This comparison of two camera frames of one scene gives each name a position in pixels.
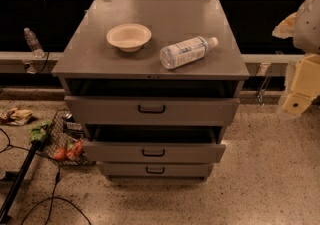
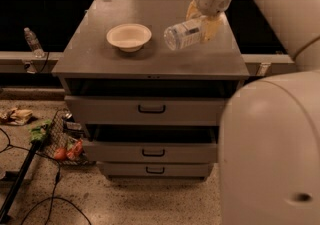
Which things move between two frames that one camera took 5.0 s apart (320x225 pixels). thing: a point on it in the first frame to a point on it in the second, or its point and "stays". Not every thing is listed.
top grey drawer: [104, 110] stays
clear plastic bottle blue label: [187, 51] to [184, 35]
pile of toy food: [65, 142] stays
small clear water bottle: [33, 43] stays
